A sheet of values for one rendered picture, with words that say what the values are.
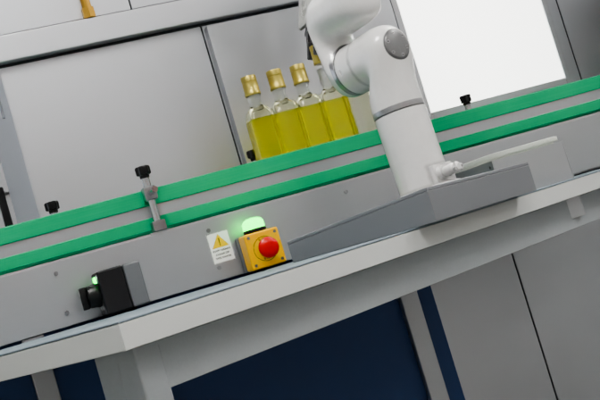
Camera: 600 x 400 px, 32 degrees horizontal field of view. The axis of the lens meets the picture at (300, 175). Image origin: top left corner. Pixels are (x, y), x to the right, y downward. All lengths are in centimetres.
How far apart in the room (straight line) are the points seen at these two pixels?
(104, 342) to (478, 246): 81
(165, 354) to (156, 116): 113
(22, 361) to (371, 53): 82
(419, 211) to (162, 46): 97
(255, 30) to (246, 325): 116
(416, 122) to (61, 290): 72
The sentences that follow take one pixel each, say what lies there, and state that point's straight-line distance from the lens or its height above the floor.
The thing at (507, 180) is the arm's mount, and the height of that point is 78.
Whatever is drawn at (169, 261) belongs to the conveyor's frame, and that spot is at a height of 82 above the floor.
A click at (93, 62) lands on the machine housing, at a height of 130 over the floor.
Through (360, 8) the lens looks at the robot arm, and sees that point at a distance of 186.
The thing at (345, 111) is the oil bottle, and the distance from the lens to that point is 229.
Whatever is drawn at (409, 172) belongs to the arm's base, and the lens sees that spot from 181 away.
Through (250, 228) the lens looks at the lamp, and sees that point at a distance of 200.
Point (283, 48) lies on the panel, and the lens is 245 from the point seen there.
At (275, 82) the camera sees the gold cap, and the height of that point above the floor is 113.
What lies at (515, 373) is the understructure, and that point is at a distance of 261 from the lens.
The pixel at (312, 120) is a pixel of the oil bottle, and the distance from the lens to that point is 226.
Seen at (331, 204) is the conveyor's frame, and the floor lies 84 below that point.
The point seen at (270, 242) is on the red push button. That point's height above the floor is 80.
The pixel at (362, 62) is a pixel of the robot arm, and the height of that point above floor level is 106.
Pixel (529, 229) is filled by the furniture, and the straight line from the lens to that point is 200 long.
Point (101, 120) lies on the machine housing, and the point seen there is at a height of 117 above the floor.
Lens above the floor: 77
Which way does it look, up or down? 4 degrees up
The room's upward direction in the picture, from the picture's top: 17 degrees counter-clockwise
